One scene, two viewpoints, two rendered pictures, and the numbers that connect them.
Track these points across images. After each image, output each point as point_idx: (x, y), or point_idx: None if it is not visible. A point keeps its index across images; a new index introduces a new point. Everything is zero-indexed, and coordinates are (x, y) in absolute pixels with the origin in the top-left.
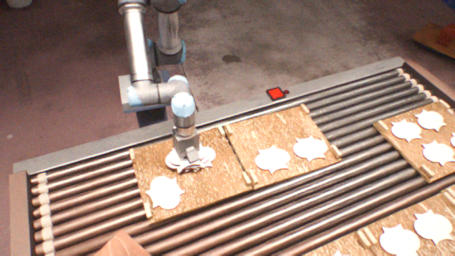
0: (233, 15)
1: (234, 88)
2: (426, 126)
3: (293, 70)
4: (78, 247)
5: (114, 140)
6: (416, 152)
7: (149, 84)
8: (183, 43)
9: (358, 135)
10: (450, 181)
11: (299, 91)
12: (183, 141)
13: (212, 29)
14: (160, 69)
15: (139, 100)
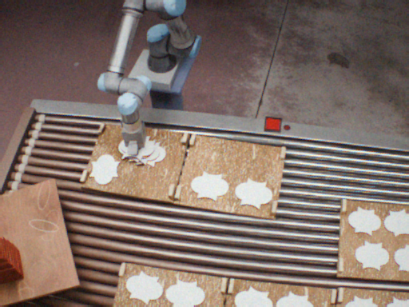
0: (376, 8)
1: (319, 97)
2: (388, 227)
3: (402, 105)
4: (34, 177)
5: (101, 109)
6: (354, 245)
7: (116, 77)
8: (196, 41)
9: (317, 204)
10: (359, 285)
11: (300, 133)
12: (126, 133)
13: (339, 15)
14: (249, 41)
15: (103, 87)
